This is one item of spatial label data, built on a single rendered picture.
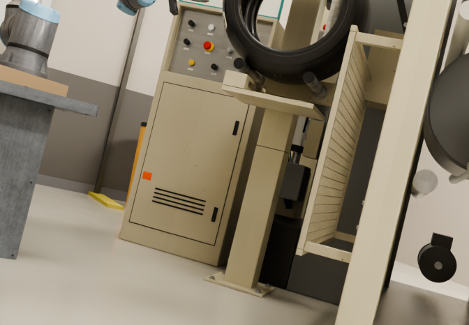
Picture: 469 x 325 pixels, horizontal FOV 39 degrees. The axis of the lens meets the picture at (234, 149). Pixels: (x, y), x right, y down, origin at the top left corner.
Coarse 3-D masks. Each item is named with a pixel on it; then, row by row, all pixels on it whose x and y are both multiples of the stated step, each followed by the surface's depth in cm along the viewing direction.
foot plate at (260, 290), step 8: (224, 272) 303; (208, 280) 281; (216, 280) 282; (224, 280) 286; (232, 288) 278; (240, 288) 277; (248, 288) 282; (256, 288) 287; (264, 288) 291; (272, 288) 297
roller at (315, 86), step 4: (308, 72) 247; (304, 76) 247; (308, 76) 247; (312, 76) 247; (304, 80) 247; (308, 80) 247; (312, 80) 247; (316, 80) 252; (308, 84) 251; (312, 84) 251; (316, 84) 255; (320, 84) 264; (312, 88) 258; (316, 88) 259; (320, 88) 265; (316, 92) 267; (320, 92) 270; (324, 92) 276; (320, 96) 277
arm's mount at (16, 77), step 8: (0, 64) 226; (0, 72) 224; (8, 72) 226; (16, 72) 227; (8, 80) 226; (16, 80) 227; (24, 80) 228; (32, 80) 229; (40, 80) 230; (48, 80) 231; (32, 88) 229; (40, 88) 231; (48, 88) 232; (56, 88) 233; (64, 88) 234; (64, 96) 234
